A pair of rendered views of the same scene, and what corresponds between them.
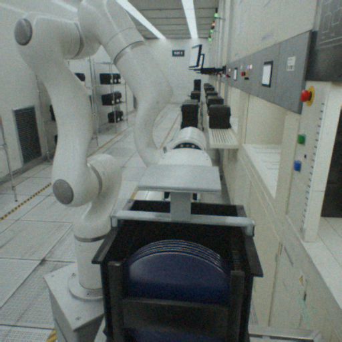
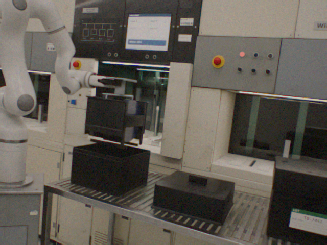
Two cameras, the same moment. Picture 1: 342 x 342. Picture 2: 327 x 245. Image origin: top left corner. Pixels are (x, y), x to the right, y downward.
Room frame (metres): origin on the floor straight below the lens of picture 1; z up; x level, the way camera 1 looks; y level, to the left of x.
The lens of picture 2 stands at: (-0.24, 1.28, 1.23)
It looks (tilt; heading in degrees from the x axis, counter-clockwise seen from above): 6 degrees down; 288
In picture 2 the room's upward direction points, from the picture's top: 6 degrees clockwise
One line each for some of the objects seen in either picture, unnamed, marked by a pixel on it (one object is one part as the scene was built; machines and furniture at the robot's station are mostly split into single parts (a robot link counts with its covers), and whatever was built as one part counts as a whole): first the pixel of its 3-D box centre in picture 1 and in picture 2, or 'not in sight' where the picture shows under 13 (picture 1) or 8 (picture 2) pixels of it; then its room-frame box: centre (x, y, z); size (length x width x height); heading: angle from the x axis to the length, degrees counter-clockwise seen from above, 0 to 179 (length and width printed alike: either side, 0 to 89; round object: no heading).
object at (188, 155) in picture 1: (185, 165); (101, 81); (0.53, -0.03, 1.25); 0.11 x 0.10 x 0.07; 174
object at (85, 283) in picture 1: (95, 256); (12, 161); (0.78, 0.25, 0.85); 0.19 x 0.19 x 0.18
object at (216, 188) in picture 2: not in sight; (196, 191); (-0.01, 0.03, 0.83); 0.29 x 0.29 x 0.13; 87
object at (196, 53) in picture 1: (207, 60); not in sight; (3.98, -0.47, 1.59); 0.50 x 0.41 x 0.36; 84
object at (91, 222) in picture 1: (96, 193); (11, 113); (0.81, 0.24, 1.07); 0.19 x 0.12 x 0.24; 158
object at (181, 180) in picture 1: (180, 257); (117, 111); (0.42, -0.01, 1.11); 0.24 x 0.20 x 0.32; 84
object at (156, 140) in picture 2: not in sight; (161, 141); (0.40, -0.71, 0.89); 0.22 x 0.21 x 0.04; 84
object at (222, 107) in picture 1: (218, 116); not in sight; (3.46, -0.58, 0.93); 0.30 x 0.28 x 0.26; 171
